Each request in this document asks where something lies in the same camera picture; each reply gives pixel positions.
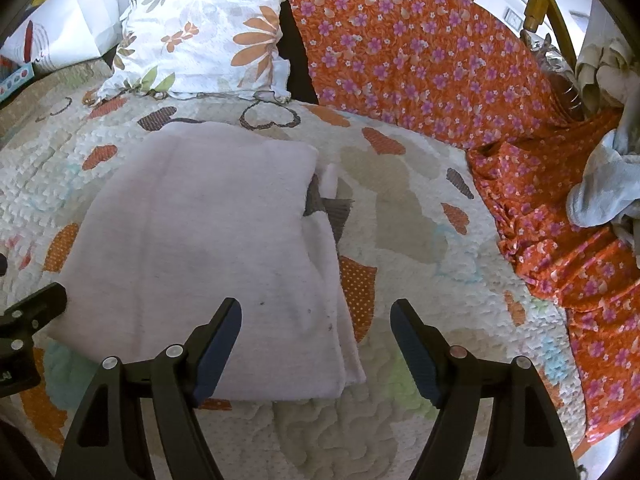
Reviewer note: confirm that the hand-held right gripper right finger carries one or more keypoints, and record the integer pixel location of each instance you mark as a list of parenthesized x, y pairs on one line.
[(415, 355)]

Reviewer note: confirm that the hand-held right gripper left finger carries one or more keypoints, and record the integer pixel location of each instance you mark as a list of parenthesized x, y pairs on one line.
[(220, 350)]

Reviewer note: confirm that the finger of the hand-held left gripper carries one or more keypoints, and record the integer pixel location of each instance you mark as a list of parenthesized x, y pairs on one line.
[(45, 302)]

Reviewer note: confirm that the heart patterned quilt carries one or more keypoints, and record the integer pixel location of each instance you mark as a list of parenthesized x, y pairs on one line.
[(425, 210)]

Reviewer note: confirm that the colourful printed box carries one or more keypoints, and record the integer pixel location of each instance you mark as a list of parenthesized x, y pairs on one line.
[(15, 80)]

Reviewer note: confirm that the light blue cloth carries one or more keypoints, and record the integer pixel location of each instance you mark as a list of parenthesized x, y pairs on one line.
[(600, 185)]

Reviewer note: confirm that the white paper bag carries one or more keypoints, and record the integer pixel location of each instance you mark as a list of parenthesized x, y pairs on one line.
[(75, 20)]

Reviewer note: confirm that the orange floral cloth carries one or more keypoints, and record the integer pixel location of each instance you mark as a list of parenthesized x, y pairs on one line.
[(425, 50)]

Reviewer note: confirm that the white floral pillow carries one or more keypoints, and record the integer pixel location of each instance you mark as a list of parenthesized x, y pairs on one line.
[(210, 25)]

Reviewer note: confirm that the silver crinkled wrapper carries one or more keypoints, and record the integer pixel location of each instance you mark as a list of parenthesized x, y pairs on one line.
[(555, 55)]

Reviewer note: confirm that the beige cloth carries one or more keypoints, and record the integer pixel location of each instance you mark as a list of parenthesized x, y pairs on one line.
[(600, 70)]

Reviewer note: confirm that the wooden headboard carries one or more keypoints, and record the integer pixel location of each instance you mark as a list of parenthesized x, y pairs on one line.
[(535, 10)]

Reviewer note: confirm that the small wall frame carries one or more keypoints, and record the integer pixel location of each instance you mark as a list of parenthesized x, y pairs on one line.
[(512, 19)]

